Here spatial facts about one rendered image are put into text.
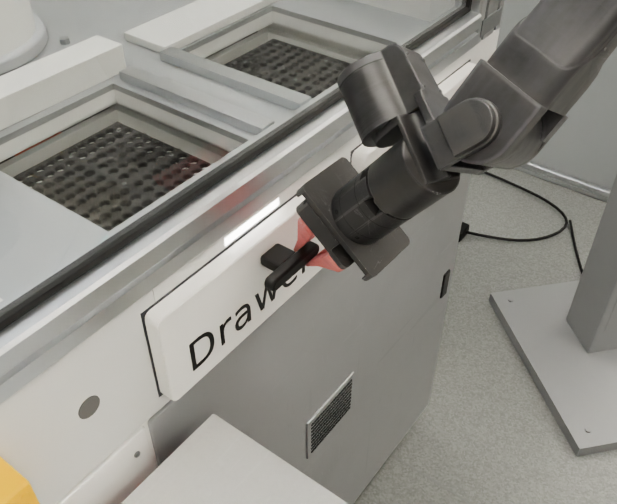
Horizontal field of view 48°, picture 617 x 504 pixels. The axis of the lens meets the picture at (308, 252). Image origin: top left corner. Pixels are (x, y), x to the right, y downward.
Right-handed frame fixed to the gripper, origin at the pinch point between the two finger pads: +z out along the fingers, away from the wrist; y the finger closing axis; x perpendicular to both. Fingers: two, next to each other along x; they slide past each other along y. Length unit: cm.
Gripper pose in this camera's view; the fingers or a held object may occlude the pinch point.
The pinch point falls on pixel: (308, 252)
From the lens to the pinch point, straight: 69.5
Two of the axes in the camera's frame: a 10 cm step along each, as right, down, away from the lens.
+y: -6.2, -7.9, -0.3
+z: -5.0, 3.6, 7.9
